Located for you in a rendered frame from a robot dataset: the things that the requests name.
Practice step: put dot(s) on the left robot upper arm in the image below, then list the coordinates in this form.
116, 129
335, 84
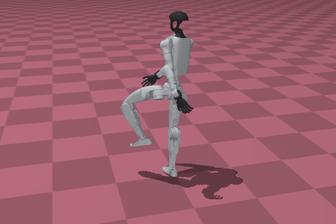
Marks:
166, 46

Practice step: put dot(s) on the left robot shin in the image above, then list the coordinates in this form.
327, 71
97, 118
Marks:
133, 119

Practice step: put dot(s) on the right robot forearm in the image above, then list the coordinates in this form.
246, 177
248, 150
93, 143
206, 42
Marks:
160, 73

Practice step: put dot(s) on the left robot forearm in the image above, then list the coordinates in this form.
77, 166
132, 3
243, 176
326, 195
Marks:
171, 77

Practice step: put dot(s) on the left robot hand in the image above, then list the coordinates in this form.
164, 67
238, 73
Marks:
181, 103

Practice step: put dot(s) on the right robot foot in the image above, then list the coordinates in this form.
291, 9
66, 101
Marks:
172, 172

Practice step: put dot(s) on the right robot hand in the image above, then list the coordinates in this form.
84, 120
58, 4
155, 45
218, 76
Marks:
150, 79

